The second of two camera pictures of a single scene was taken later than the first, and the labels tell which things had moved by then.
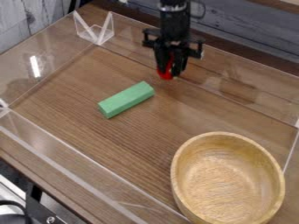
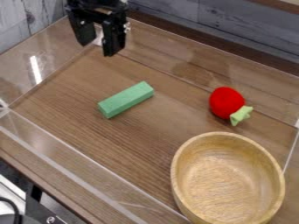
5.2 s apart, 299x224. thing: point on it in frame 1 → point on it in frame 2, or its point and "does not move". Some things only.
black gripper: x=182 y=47 → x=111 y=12
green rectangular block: x=126 y=99 does not move
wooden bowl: x=227 y=180 does not move
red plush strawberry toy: x=167 y=74 → x=227 y=105
